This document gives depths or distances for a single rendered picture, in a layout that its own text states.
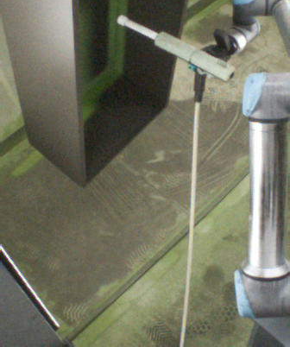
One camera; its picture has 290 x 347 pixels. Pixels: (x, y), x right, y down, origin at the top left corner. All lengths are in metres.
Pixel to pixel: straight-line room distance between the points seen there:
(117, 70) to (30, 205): 0.86
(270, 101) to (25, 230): 1.70
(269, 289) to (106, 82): 1.45
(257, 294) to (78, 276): 1.21
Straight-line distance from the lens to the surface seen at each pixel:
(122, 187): 2.74
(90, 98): 2.51
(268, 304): 1.55
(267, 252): 1.49
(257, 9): 1.87
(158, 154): 2.84
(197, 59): 1.70
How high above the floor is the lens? 2.31
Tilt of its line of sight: 53 degrees down
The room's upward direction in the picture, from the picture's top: 7 degrees counter-clockwise
